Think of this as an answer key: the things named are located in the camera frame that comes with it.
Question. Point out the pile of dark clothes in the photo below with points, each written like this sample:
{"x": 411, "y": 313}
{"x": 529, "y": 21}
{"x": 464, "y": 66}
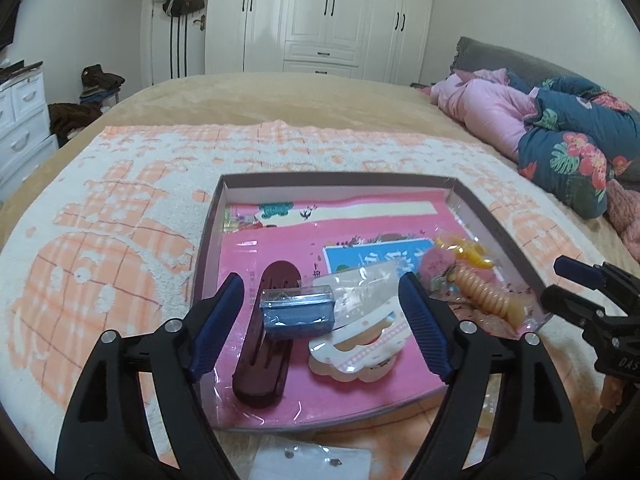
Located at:
{"x": 97, "y": 87}

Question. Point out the brown cardboard box tray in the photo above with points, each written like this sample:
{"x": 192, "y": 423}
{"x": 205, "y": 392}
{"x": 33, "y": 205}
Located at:
{"x": 314, "y": 186}

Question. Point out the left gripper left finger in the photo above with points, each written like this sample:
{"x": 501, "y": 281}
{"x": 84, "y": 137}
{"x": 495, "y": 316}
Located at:
{"x": 105, "y": 432}

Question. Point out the person's right hand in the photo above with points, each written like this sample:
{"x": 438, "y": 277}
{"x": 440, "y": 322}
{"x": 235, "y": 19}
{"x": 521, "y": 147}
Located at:
{"x": 611, "y": 395}

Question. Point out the white and orange blanket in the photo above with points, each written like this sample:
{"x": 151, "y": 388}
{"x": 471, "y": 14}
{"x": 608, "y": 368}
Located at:
{"x": 112, "y": 241}

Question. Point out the white door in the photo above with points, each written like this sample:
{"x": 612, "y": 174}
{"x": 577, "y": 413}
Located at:
{"x": 171, "y": 48}

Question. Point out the white drawer cabinet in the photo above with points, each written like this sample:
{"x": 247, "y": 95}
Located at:
{"x": 26, "y": 142}

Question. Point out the clear plastic bag with card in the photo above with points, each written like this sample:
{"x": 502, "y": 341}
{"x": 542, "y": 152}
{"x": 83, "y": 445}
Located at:
{"x": 364, "y": 293}

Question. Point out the earring card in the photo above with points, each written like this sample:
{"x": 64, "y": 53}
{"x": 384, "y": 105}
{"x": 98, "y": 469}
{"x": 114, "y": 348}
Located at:
{"x": 290, "y": 460}

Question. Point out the maroon hair clip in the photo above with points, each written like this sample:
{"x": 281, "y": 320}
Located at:
{"x": 260, "y": 373}

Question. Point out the grey headboard cushion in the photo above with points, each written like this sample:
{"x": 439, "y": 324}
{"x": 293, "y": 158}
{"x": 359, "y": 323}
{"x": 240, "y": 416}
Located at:
{"x": 526, "y": 71}

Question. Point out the floral blue quilt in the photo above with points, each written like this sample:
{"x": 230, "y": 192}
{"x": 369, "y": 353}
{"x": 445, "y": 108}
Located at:
{"x": 579, "y": 138}

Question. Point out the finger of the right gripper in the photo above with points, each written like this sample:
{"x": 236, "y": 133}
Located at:
{"x": 575, "y": 309}
{"x": 579, "y": 273}

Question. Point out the pink fluffy hair clip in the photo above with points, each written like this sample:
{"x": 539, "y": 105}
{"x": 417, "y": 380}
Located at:
{"x": 434, "y": 266}

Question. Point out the black wall television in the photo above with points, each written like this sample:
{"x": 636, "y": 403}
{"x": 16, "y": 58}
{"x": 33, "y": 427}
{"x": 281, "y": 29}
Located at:
{"x": 8, "y": 25}

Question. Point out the tan bed cover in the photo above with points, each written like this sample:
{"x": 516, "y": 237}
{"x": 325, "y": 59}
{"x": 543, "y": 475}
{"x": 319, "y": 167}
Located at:
{"x": 248, "y": 99}

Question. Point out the pink quilt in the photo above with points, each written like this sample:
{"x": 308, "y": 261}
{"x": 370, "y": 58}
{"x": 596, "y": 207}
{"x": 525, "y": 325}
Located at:
{"x": 488, "y": 105}

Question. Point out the cream claw hair clip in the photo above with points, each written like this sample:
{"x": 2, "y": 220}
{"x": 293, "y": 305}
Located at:
{"x": 365, "y": 349}

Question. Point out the clear box of earrings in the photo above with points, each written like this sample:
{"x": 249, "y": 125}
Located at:
{"x": 297, "y": 313}

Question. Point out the white wardrobe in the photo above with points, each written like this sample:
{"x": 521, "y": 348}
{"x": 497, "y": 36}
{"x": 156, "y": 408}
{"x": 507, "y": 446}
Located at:
{"x": 376, "y": 40}

